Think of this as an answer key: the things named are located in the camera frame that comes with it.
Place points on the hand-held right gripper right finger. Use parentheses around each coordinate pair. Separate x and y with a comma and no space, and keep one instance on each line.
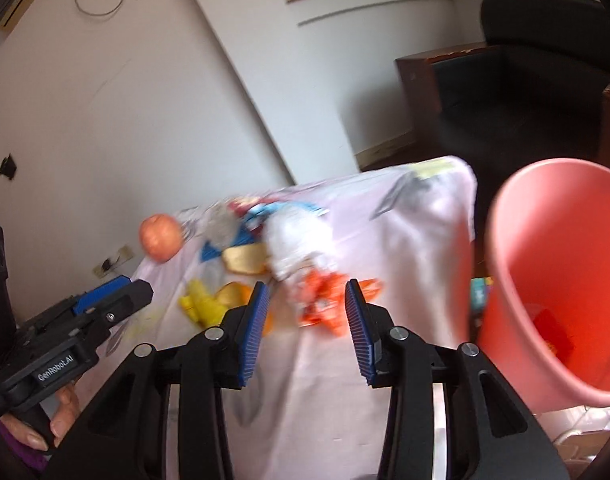
(358,330)

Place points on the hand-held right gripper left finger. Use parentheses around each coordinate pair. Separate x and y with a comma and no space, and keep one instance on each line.
(252,327)

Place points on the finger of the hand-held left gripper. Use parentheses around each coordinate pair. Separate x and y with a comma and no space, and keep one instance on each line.
(105,292)
(130,300)

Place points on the orange peel piece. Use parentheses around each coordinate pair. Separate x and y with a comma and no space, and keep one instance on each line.
(242,259)
(230,295)

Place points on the orange snack wrapper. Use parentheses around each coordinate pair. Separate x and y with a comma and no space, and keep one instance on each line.
(325,300)

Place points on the pink plastic bucket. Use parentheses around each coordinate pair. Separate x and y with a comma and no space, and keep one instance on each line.
(515,260)

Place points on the person's left forearm purple sleeve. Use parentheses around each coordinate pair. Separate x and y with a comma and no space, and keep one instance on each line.
(20,447)

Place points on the person's left hand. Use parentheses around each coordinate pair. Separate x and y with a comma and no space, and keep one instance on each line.
(67,410)

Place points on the yellow banana peel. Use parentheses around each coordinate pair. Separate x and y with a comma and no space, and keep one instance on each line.
(200,302)

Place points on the red apple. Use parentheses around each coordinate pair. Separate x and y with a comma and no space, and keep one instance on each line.
(160,237)

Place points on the blue mesh pad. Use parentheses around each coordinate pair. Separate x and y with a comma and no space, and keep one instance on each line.
(212,250)

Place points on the white crumpled plastic bag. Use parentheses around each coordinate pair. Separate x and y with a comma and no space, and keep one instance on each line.
(295,240)

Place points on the pink floral tablecloth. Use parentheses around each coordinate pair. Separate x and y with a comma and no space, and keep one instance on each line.
(400,240)

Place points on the clear crumpled plastic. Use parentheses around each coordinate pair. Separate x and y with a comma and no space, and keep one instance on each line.
(222,225)

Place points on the red and blue wrapper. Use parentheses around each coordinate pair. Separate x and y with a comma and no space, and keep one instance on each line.
(265,207)

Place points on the teal printed box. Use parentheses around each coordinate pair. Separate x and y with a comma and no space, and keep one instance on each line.
(480,297)

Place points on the red packet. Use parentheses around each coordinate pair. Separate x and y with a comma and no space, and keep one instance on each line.
(555,330)

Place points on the dark wooden cabinet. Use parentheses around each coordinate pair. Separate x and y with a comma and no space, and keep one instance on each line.
(415,80)

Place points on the black armchair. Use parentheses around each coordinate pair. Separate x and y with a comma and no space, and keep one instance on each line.
(535,60)

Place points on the white wall sockets with plug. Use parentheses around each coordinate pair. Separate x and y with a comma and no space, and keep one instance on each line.
(112,261)

